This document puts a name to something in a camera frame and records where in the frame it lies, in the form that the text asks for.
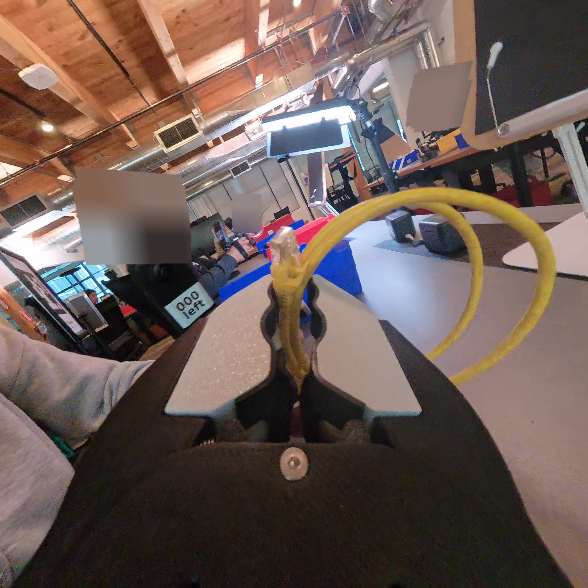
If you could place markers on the blue storage crate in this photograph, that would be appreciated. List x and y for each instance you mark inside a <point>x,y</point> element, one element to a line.
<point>409,158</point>

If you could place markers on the light panel on stand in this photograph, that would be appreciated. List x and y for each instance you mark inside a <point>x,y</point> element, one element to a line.
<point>307,133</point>

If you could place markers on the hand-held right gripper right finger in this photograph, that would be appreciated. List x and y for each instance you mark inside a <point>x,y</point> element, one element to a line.
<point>363,358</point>

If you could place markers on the grey desk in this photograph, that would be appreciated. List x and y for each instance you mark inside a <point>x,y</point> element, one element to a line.
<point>505,367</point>

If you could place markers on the round ceiling lamp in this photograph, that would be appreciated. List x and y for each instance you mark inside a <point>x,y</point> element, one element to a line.
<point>47,126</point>

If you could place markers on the yellow storage crate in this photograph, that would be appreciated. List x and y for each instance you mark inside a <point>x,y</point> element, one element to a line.
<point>452,139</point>

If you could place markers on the wide black tape patch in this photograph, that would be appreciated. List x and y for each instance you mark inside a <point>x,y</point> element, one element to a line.
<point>496,243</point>

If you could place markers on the ceiling air vent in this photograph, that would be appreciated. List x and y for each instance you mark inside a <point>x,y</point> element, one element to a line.
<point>179,133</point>

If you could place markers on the white ceiling access point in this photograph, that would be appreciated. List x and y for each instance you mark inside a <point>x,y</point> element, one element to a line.
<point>38,76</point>

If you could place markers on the blue plastic bin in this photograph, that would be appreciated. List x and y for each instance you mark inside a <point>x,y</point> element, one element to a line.
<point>285,229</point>
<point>340,271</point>

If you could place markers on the dark grey power block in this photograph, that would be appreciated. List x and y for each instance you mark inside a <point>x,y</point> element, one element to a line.
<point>441,236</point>
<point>399,225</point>

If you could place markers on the person's left forearm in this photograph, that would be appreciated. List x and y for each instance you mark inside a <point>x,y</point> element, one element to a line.
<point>69,386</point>

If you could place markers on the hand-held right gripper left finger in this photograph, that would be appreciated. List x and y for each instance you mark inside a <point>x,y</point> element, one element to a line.
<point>225,358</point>

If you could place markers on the wooden work table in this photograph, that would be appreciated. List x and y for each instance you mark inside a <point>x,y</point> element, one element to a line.
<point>459,158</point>

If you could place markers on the red plastic bin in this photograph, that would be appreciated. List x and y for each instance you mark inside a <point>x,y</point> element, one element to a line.
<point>317,229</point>
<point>273,227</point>

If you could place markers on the framed black white marker poster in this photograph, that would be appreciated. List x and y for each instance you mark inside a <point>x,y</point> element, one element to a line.
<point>41,294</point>

